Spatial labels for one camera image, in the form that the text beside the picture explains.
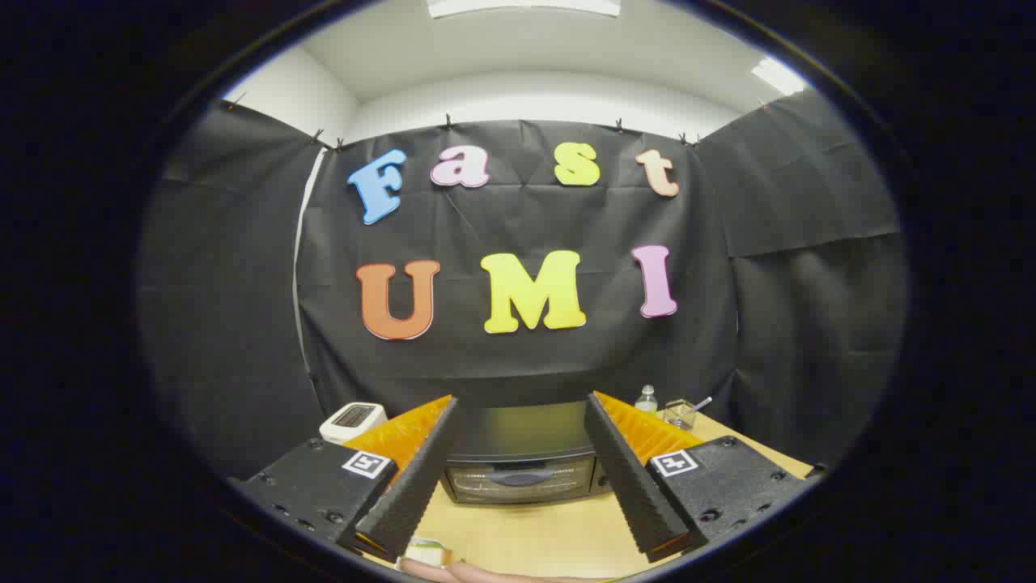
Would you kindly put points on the metal spoon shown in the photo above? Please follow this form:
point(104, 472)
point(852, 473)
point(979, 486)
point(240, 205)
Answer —
point(701, 402)

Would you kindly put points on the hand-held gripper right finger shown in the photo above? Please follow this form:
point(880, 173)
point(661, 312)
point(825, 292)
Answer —
point(631, 478)

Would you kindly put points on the white rectangular plate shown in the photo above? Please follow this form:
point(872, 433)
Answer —
point(427, 552)

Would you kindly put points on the white bread toaster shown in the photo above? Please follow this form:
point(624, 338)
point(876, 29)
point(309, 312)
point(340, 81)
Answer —
point(352, 425)

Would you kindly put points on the black toaster oven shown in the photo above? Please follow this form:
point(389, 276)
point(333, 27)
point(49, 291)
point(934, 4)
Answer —
point(518, 429)

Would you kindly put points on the green label bottle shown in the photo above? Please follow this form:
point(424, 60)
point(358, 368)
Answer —
point(646, 401)

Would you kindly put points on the ceiling light panel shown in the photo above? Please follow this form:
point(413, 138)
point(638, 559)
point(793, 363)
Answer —
point(526, 6)
point(779, 76)

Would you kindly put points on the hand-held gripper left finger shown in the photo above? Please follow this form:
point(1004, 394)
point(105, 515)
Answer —
point(421, 478)

